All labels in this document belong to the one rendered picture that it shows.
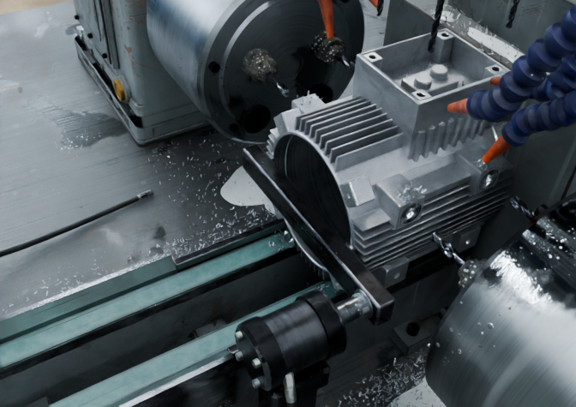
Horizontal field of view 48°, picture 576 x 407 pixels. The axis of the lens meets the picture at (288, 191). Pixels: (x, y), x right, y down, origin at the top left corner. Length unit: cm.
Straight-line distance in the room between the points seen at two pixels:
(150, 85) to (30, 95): 30
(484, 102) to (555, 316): 15
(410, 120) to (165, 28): 38
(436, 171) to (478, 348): 22
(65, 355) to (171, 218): 32
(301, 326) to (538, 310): 19
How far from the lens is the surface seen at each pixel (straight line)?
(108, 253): 94
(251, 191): 101
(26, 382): 74
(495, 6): 86
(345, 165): 62
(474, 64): 72
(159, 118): 109
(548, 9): 81
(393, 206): 61
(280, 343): 54
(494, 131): 70
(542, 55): 43
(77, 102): 124
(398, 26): 81
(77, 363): 75
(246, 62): 80
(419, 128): 63
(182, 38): 83
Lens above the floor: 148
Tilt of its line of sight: 42 degrees down
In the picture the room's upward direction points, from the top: 3 degrees clockwise
